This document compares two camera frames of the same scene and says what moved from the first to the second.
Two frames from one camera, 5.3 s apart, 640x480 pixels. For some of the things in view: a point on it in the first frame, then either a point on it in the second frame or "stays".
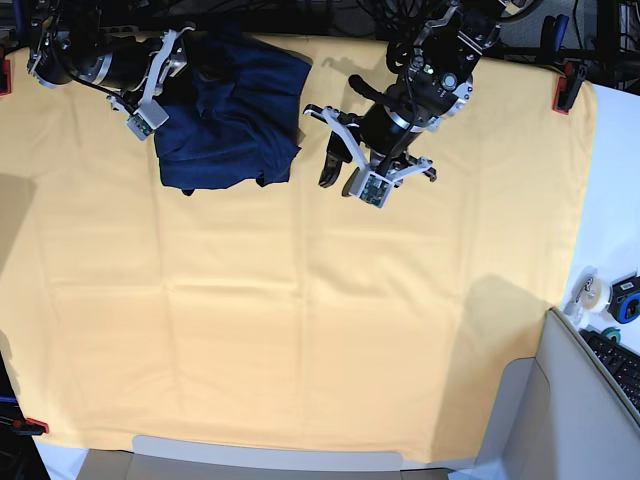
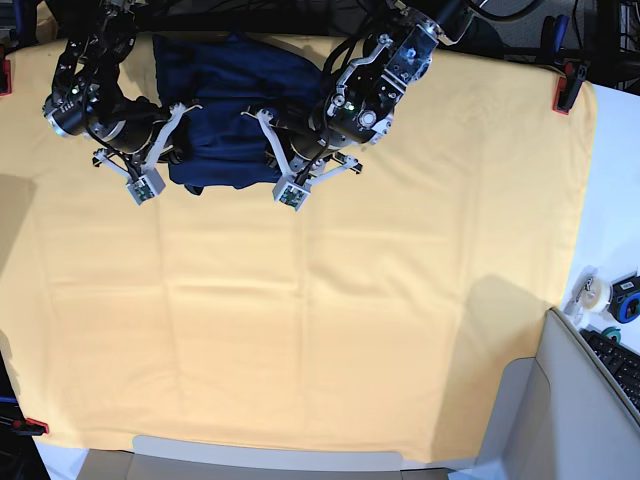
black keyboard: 620,363 stays
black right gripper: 343,143 -> 302,154
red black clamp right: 568,84 stays
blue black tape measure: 624,298 stays
